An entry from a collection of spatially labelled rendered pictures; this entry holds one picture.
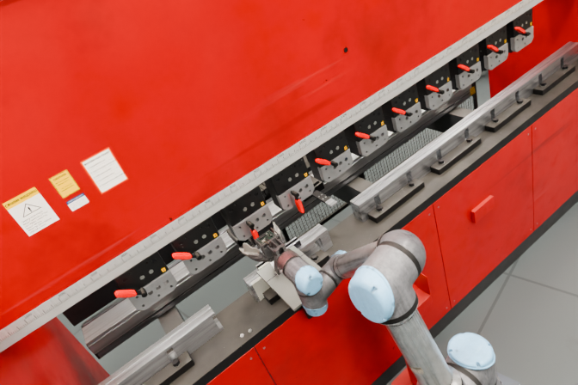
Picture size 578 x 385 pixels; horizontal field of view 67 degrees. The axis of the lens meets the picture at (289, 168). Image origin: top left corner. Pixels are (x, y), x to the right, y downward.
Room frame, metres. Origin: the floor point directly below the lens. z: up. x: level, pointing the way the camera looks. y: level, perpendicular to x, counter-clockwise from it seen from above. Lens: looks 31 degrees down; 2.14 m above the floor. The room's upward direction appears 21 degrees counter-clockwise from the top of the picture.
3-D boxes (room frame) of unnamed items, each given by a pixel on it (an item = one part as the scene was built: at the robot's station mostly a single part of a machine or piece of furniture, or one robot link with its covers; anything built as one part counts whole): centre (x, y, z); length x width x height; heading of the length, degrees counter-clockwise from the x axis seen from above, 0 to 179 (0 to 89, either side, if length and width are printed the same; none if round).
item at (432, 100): (1.71, -0.71, 1.26); 0.15 x 0.09 x 0.17; 113
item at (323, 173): (1.47, -0.16, 1.26); 0.15 x 0.09 x 0.17; 113
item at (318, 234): (1.35, 0.13, 0.92); 0.39 x 0.06 x 0.10; 113
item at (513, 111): (1.83, -1.13, 0.89); 0.30 x 0.05 x 0.03; 113
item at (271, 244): (1.10, 0.14, 1.21); 0.12 x 0.08 x 0.09; 23
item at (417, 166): (1.83, -0.98, 0.92); 1.68 x 0.06 x 0.10; 113
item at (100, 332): (1.76, -0.07, 0.93); 2.30 x 0.14 x 0.10; 113
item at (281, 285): (1.19, 0.12, 1.00); 0.26 x 0.18 x 0.01; 23
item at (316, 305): (0.97, 0.06, 1.11); 0.11 x 0.08 x 0.11; 126
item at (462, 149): (1.67, -0.76, 0.89); 0.30 x 0.05 x 0.03; 113
